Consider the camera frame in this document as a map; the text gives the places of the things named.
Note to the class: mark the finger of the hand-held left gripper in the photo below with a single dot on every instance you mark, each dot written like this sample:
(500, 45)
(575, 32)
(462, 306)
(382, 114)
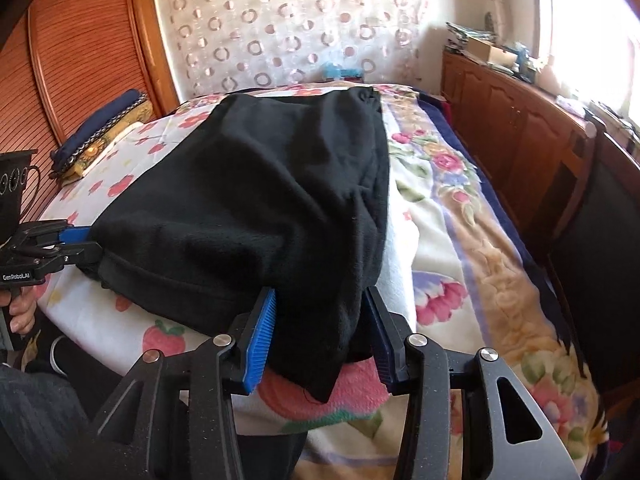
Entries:
(80, 252)
(75, 234)

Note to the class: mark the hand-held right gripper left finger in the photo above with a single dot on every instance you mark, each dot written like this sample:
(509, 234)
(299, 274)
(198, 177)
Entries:
(260, 345)

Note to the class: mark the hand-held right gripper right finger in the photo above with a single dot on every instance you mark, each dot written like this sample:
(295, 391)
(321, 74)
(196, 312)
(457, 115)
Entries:
(382, 345)

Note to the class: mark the black fleece garment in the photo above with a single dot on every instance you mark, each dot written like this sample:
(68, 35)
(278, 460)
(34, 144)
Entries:
(250, 200)

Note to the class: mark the person's left hand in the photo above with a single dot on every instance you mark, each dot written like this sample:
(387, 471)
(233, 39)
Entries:
(22, 312)

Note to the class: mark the yellow patterned folded blanket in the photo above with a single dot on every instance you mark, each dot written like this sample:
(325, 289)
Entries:
(125, 124)

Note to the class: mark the navy folded cloth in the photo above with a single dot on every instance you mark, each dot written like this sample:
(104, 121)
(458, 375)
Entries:
(105, 115)

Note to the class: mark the floral bed blanket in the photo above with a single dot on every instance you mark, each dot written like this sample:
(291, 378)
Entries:
(475, 240)

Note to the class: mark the person's leg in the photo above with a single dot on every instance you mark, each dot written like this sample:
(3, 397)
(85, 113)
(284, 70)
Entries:
(35, 420)

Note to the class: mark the wooden slatted wardrobe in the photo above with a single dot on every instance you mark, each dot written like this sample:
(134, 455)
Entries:
(85, 35)

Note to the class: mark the black wooden chair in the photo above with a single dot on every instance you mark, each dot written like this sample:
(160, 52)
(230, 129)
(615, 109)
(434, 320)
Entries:
(600, 260)

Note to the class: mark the wooden low cabinet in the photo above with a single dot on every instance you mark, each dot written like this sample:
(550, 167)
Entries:
(505, 115)

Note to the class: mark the blue plastic bag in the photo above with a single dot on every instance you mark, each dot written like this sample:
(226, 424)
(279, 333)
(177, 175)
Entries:
(335, 70)

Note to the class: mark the circle patterned sheer curtain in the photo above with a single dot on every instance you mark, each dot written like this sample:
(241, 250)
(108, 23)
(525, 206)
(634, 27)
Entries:
(300, 25)

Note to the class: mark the cardboard box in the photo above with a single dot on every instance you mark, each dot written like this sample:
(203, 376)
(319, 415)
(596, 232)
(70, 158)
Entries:
(487, 52)

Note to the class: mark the stack of papers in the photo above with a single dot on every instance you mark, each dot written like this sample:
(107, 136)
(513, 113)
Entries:
(462, 35)

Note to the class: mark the grey oval ornament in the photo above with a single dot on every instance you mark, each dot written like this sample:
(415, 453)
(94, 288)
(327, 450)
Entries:
(490, 22)

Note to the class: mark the wooden framed window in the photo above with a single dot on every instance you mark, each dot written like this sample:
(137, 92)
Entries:
(590, 25)

